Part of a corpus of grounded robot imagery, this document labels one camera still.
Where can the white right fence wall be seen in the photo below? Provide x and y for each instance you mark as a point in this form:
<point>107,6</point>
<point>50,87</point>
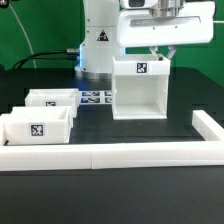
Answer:
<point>206,126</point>

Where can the white drawer cabinet box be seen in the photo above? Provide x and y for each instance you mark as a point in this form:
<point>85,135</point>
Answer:
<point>140,86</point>

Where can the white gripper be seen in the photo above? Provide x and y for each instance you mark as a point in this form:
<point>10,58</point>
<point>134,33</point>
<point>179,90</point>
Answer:
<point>153,23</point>

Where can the white front fence wall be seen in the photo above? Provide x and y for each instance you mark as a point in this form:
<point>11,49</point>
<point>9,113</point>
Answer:
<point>111,156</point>

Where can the white drawer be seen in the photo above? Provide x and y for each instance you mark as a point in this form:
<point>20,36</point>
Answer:
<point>54,97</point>
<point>38,125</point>

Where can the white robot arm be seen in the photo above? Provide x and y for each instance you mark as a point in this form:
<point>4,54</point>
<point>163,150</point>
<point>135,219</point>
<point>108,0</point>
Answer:
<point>112,26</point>

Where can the fiducial marker sheet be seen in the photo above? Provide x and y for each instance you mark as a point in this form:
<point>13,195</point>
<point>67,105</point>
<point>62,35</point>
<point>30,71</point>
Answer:
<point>95,97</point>

